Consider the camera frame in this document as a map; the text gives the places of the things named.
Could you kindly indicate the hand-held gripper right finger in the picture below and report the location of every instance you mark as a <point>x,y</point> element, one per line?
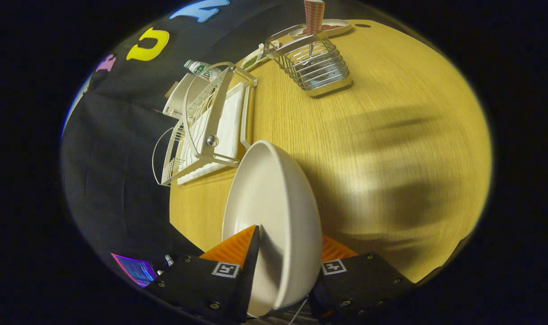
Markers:
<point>359,289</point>

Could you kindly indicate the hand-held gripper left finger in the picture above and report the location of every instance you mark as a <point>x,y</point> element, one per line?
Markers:
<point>247,271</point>

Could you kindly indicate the white divided snack dish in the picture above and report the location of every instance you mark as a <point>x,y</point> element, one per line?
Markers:
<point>253,56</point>

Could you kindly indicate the round dish holding meat patties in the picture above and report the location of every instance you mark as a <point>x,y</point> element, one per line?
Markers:
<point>337,28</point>

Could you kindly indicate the purple lit screen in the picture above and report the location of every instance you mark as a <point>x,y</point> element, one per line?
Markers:
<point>136,270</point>

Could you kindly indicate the black backdrop cloth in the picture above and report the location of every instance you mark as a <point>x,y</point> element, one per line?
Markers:
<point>107,158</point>

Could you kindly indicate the white toaster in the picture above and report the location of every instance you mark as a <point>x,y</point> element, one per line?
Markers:
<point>180,95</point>

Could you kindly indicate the toast slice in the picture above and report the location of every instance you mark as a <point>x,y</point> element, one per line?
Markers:
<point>169,92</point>

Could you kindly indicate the white bottle with green label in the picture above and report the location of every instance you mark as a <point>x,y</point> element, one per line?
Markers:
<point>201,69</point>

